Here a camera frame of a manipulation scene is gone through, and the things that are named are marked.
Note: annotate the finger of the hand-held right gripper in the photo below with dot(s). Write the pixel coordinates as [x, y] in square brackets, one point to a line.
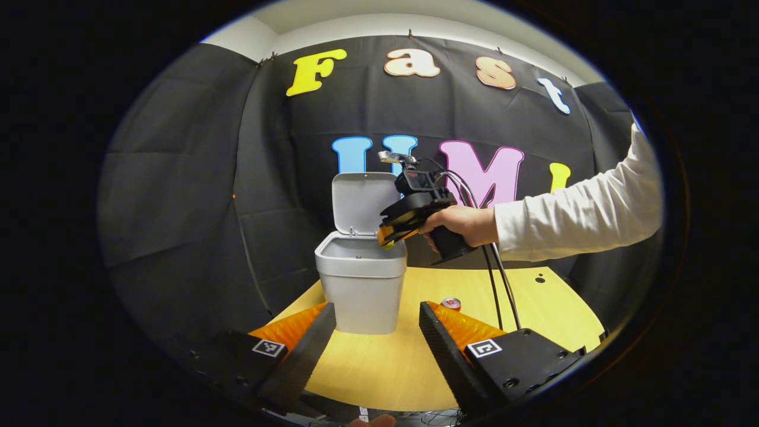
[394, 236]

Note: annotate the red pop can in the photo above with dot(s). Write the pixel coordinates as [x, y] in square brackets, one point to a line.
[451, 304]

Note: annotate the wooden desktop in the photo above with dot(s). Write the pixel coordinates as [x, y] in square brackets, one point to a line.
[385, 367]

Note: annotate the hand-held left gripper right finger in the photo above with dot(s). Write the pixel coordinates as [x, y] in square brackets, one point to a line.
[450, 362]

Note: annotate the white desktop garbage bin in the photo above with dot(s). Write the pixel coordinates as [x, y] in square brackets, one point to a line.
[362, 284]

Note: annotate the black backdrop cloth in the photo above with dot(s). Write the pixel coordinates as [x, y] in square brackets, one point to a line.
[190, 178]

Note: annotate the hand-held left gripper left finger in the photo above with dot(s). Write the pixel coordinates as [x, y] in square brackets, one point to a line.
[302, 362]

